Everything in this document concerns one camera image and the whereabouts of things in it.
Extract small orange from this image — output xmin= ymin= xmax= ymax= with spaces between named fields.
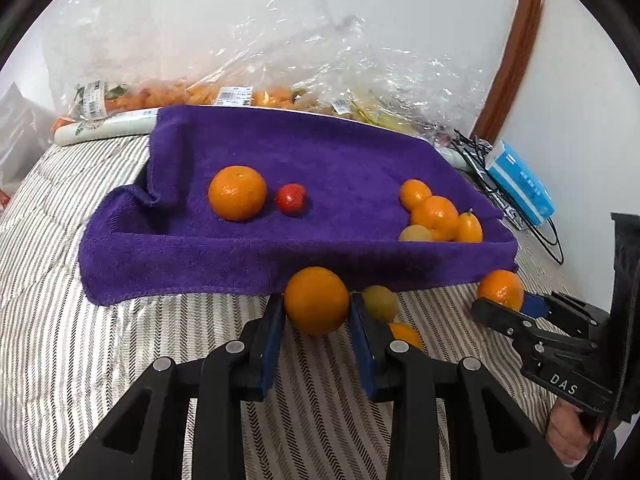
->
xmin=399 ymin=179 xmax=433 ymax=212

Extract yellow-green fruit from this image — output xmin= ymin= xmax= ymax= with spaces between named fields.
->
xmin=398 ymin=224 xmax=434 ymax=243
xmin=361 ymin=285 xmax=399 ymax=323

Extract purple towel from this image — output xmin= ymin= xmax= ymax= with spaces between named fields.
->
xmin=78 ymin=105 xmax=519 ymax=307

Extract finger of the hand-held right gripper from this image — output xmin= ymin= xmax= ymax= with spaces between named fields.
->
xmin=471 ymin=298 xmax=599 ymax=368
xmin=522 ymin=291 xmax=612 ymax=341

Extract striped bedding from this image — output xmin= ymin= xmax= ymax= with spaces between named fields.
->
xmin=0 ymin=135 xmax=616 ymax=480

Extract clear bag of yellow fruit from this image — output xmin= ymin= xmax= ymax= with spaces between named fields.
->
xmin=290 ymin=0 xmax=496 ymax=143

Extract person's right hand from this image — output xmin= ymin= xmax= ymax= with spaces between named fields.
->
xmin=547 ymin=400 xmax=601 ymax=463

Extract red strawberry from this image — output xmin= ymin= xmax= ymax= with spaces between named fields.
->
xmin=275 ymin=184 xmax=307 ymax=216

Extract large orange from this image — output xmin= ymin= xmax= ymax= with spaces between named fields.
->
xmin=208 ymin=165 xmax=268 ymax=222
xmin=283 ymin=266 xmax=351 ymax=337

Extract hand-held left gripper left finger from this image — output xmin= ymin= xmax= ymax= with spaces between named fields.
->
xmin=60 ymin=292 xmax=286 ymax=480

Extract clear bag of oranges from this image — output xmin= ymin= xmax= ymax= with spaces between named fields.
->
xmin=42 ymin=0 xmax=191 ymax=126
xmin=185 ymin=35 xmax=311 ymax=111

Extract wooden door frame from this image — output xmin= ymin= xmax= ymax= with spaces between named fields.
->
xmin=470 ymin=0 xmax=548 ymax=143

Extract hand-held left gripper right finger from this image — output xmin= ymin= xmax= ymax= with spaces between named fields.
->
xmin=348 ymin=291 xmax=573 ymax=480

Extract black cables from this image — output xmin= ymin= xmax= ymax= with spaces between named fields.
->
xmin=450 ymin=130 xmax=566 ymax=266

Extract oval kumquat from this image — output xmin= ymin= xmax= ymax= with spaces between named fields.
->
xmin=454 ymin=210 xmax=484 ymax=244

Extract blue tissue box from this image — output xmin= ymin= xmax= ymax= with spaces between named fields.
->
xmin=486 ymin=141 xmax=557 ymax=226

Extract white plastic bag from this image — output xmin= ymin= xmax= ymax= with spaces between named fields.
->
xmin=0 ymin=82 xmax=53 ymax=196

